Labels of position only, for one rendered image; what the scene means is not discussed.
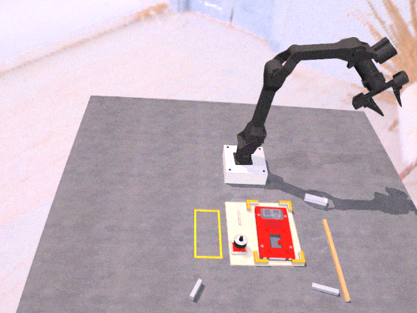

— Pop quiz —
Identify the black wheel with white rim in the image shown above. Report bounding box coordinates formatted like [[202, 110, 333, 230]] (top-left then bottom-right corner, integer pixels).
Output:
[[234, 234, 248, 249]]

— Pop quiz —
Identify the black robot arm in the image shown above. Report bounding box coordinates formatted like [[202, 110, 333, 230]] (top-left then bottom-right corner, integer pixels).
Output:
[[233, 37, 397, 165]]

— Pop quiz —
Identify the orange long thin rod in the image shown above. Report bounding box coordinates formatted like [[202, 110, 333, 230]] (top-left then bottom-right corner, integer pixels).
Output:
[[322, 219, 350, 302]]

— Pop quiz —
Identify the grey rectangular bar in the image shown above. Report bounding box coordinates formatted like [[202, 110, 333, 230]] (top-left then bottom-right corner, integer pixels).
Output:
[[311, 282, 339, 295]]

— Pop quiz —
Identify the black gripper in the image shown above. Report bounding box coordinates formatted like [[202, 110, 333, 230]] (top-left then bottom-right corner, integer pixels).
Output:
[[352, 68, 409, 117]]

